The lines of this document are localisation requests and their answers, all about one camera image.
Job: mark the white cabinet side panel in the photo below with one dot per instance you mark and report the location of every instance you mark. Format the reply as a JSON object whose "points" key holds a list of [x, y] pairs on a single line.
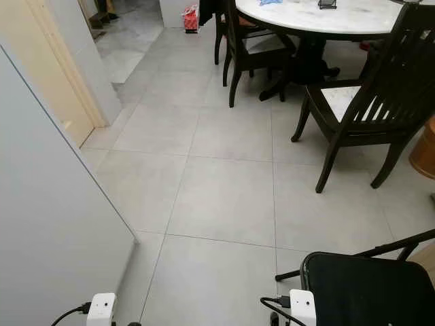
{"points": [[54, 224]]}

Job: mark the dark wooden stand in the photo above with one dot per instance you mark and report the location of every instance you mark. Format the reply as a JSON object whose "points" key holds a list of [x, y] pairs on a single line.
{"points": [[105, 8]]}

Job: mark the small red bag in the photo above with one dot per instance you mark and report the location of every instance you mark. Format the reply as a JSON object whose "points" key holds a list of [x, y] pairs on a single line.
{"points": [[191, 20]]}

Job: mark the dark wooden dining chair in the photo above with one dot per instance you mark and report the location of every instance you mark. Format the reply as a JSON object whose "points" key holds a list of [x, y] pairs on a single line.
{"points": [[234, 47], [363, 132]]}

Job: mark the blue cloth item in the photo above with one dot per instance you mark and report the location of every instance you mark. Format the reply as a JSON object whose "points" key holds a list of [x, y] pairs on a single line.
{"points": [[270, 2]]}

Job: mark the round white marble table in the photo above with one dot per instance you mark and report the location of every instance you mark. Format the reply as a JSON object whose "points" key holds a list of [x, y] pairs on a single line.
{"points": [[346, 24]]}

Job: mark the black folding chair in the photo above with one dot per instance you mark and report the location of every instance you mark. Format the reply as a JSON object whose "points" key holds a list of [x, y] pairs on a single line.
{"points": [[367, 292]]}

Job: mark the brown round wooden stool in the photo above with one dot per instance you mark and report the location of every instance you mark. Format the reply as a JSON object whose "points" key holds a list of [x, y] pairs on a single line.
{"points": [[423, 153]]}

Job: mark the cream door frame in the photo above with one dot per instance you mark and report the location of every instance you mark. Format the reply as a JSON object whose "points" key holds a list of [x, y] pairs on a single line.
{"points": [[41, 68]]}

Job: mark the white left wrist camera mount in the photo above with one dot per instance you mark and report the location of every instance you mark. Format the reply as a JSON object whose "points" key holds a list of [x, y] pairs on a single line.
{"points": [[102, 311]]}

